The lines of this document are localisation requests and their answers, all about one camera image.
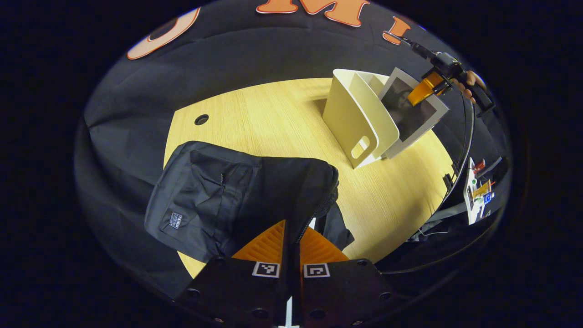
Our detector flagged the black schoolbag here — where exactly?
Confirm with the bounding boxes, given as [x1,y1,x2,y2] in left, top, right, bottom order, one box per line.
[144,140,356,266]

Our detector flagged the white bookshelf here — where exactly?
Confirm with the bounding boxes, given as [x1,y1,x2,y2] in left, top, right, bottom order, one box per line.
[322,68,402,170]

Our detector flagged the white board with electronics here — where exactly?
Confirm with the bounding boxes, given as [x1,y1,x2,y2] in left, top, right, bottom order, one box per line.
[463,157,498,226]

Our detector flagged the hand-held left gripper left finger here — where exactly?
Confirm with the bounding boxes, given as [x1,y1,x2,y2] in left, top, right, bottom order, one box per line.
[174,220,293,328]

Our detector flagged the grey photo cover book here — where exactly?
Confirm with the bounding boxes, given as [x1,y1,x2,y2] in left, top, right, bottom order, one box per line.
[377,67,450,160]

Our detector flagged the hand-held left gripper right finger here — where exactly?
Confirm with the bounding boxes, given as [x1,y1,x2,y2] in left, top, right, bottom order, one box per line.
[293,225,395,328]

